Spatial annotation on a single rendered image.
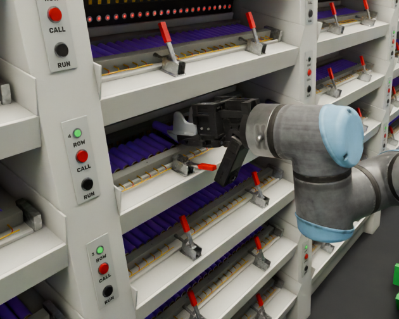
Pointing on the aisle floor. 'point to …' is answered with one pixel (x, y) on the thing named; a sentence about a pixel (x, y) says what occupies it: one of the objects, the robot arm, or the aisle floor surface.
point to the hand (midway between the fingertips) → (176, 133)
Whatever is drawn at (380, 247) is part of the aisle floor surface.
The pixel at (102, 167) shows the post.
